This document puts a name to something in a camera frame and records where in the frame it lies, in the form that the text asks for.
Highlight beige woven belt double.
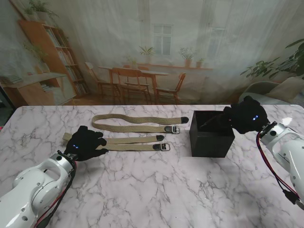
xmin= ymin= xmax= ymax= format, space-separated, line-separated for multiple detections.
xmin=62 ymin=133 xmax=171 ymax=152
xmin=91 ymin=114 xmax=190 ymax=135

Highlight dark brown woven belt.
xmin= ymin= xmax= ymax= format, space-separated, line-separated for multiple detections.
xmin=201 ymin=114 xmax=230 ymax=130

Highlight red black arm cables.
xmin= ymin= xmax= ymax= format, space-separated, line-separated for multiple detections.
xmin=256 ymin=132 xmax=304 ymax=211
xmin=34 ymin=160 xmax=78 ymax=228

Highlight red black left arm cables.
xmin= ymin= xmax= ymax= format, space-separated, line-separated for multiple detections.
xmin=34 ymin=160 xmax=78 ymax=228

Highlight black belt storage box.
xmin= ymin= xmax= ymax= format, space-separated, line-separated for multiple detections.
xmin=189 ymin=110 xmax=236 ymax=158

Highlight black panel beside backdrop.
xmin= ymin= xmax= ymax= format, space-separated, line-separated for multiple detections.
xmin=0 ymin=84 xmax=17 ymax=131

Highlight red black right arm cables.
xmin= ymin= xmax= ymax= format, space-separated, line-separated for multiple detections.
xmin=256 ymin=132 xmax=304 ymax=211

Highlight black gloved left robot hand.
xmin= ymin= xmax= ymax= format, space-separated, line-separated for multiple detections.
xmin=64 ymin=125 xmax=110 ymax=162

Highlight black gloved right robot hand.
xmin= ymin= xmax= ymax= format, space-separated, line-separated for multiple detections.
xmin=223 ymin=95 xmax=270 ymax=135

